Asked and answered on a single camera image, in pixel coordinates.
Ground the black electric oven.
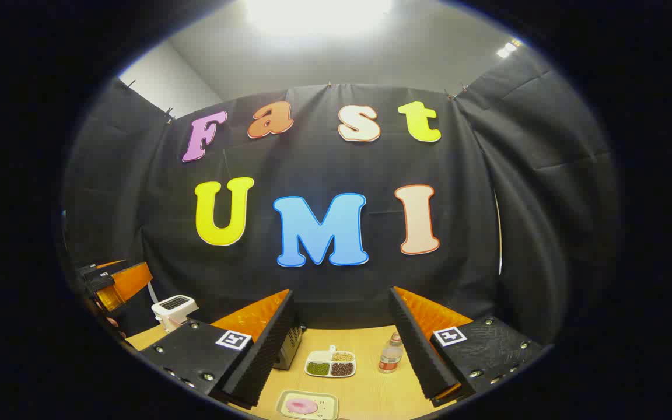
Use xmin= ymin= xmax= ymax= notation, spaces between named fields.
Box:
xmin=272 ymin=324 xmax=305 ymax=371

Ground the ceiling light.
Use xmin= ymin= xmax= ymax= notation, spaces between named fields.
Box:
xmin=495 ymin=38 xmax=523 ymax=59
xmin=243 ymin=0 xmax=395 ymax=39

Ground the white divided bean dish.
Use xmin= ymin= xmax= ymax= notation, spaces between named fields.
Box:
xmin=304 ymin=345 xmax=357 ymax=378

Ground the black backdrop cloth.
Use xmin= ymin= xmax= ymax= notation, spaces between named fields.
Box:
xmin=62 ymin=44 xmax=620 ymax=345

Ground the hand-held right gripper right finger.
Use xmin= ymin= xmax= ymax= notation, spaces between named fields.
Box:
xmin=388 ymin=286 xmax=545 ymax=408

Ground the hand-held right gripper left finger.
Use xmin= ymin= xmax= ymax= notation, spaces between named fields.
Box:
xmin=138 ymin=289 xmax=296 ymax=409

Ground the white toaster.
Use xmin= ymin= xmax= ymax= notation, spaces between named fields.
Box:
xmin=151 ymin=295 xmax=199 ymax=333

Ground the pale square plate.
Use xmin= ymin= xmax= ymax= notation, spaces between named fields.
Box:
xmin=276 ymin=390 xmax=340 ymax=420

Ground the clear bottle with red label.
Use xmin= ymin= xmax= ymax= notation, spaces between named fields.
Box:
xmin=378 ymin=332 xmax=404 ymax=374

